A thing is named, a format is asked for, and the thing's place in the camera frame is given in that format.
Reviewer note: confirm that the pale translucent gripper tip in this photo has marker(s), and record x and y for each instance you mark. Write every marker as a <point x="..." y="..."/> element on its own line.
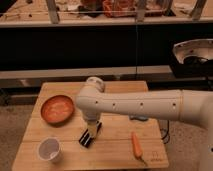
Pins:
<point x="92" y="128"/>

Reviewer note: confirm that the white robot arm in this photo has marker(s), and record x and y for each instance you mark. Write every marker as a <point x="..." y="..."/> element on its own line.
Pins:
<point x="187" y="106"/>

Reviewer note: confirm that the orange carrot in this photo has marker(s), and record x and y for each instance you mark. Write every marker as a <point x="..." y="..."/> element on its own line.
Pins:
<point x="137" y="150"/>

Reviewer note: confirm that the wooden table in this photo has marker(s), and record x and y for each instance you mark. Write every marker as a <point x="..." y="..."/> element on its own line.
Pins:
<point x="112" y="150"/>

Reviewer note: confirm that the black striped rectangular block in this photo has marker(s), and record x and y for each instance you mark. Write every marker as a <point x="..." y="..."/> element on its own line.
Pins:
<point x="86" y="140"/>

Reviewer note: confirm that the orange basket on shelf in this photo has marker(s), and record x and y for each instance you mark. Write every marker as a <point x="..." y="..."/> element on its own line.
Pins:
<point x="126" y="8"/>

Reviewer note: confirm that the orange wooden bowl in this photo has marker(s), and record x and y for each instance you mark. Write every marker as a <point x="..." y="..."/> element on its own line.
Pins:
<point x="57" y="109"/>

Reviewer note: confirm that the white paper cup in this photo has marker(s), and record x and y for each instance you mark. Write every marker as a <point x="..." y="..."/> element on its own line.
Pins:
<point x="49" y="150"/>

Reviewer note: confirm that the blue sponge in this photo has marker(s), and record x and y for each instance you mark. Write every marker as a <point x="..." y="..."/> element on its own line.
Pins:
<point x="139" y="118"/>

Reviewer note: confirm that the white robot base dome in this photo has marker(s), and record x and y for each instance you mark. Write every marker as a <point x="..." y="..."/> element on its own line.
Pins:
<point x="197" y="47"/>

